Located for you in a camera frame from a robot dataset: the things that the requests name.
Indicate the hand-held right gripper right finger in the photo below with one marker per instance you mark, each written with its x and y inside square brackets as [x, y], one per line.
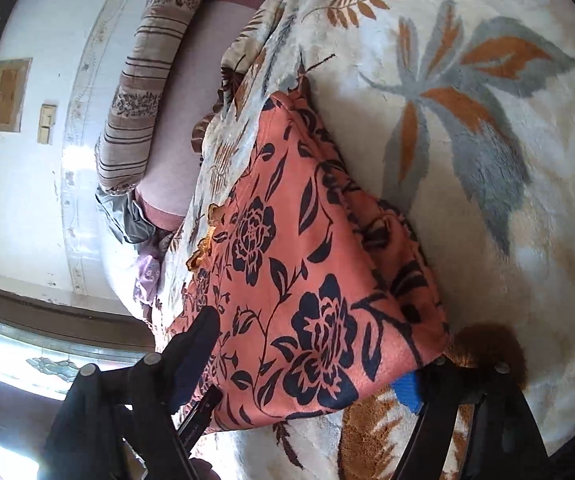
[407, 391]

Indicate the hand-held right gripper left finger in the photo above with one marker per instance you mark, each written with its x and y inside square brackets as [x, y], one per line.
[187, 360]

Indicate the orange floral shirt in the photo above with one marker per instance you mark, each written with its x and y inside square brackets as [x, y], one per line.
[307, 270]

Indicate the lilac cloth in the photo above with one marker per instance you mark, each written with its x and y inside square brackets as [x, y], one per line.
[148, 280]

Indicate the white bedsheet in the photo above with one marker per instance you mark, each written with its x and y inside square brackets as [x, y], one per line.
[120, 275]

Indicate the stained glass window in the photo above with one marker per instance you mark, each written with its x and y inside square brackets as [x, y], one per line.
[32, 355]

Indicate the grey shiny cloth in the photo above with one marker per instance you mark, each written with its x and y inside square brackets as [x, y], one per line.
[127, 215]

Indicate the pink bolster cushion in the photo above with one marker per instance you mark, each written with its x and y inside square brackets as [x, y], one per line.
[187, 125]

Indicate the cream leaf print blanket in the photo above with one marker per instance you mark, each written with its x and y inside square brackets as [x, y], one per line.
[467, 160]

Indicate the striped floral pillow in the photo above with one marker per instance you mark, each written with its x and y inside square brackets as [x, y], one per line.
[152, 70]

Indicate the wall switch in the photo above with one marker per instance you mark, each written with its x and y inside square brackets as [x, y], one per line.
[47, 124]

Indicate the brown wall panel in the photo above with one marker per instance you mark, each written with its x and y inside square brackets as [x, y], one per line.
[8, 95]

